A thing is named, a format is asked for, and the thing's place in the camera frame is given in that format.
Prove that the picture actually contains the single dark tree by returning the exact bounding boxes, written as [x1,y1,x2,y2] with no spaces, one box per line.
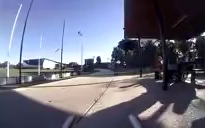
[95,55,102,65]

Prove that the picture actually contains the floodlight mast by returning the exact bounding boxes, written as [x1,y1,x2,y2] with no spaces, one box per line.
[77,30,85,72]

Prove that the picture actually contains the group of dark trees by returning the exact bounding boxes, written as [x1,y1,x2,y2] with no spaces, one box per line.
[110,38,161,69]

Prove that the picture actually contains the dark straight pole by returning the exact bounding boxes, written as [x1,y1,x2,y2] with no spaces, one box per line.
[59,19,66,75]

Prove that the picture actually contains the white building with dark roof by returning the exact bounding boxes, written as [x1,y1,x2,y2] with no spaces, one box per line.
[17,57,69,70]

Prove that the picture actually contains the robot's own part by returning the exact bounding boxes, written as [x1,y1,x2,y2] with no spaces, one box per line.
[127,113,143,128]
[61,114,77,128]

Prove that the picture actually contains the shelter with dark roof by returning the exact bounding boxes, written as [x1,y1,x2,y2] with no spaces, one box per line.
[123,0,205,92]

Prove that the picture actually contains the dark curved lamp pole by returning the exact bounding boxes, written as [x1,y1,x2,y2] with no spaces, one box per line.
[17,0,35,85]

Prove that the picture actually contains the green grass field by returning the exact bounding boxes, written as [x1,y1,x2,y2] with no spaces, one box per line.
[0,67,58,79]

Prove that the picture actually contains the tall white post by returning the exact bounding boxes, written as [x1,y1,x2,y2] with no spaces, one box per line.
[37,32,44,76]
[5,3,24,78]

